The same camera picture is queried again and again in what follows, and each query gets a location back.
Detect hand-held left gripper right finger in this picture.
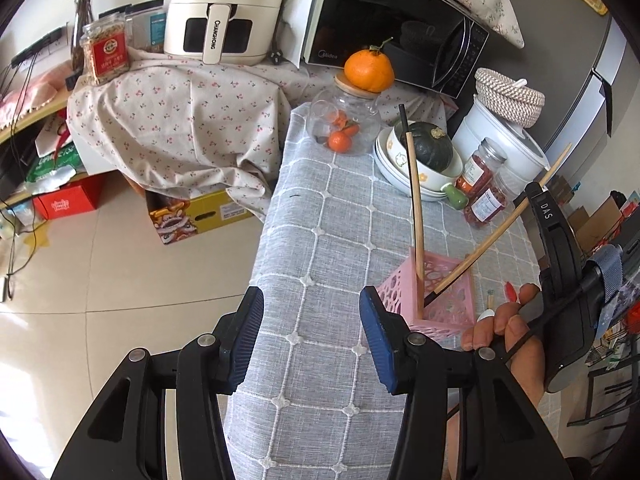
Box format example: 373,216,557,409
359,286,591,480

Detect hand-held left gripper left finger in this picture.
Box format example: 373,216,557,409
50,286,266,480

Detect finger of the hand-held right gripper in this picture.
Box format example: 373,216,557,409
524,181,585,277

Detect black-tipped wooden chopstick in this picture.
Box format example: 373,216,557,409
398,104,427,282
424,143,573,307

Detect pink perforated utensil basket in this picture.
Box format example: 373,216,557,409
376,246,475,343

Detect person's right forearm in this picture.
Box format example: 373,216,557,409
445,400,483,480

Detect person's right hand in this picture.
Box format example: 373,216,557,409
461,282,547,411

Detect brown cardboard box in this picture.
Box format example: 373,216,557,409
565,194,626,253

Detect white rice cooker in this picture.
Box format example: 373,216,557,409
450,94,551,202

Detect yellow cardboard box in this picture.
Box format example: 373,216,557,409
145,186,257,247

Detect dark green pumpkin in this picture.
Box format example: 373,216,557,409
407,121,454,174

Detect grey refrigerator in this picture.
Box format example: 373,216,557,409
540,10,632,162

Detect stack of white bowls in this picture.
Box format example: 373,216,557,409
373,120,471,209

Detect red gift box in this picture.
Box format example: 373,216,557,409
32,175,108,222

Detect floral draped cloth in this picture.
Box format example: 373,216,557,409
66,49,313,222

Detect large orange with stem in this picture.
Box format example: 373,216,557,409
343,37,396,94

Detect glass jar with wooden lid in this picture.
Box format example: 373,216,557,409
306,72,382,157

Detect black microwave oven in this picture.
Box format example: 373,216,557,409
300,0,491,101

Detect red-label jar of nuts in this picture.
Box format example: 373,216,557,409
80,11,132,87

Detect pink cloth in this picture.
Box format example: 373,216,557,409
0,66,57,127

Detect clear plastic storage containers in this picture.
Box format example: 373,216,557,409
99,0,169,55

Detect cream air fryer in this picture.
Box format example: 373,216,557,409
162,0,294,67

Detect dry twigs in vase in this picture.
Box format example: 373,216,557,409
60,0,106,73

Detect black cable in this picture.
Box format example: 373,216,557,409
497,272,601,363

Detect woven rope basket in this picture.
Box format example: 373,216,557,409
473,67,546,127

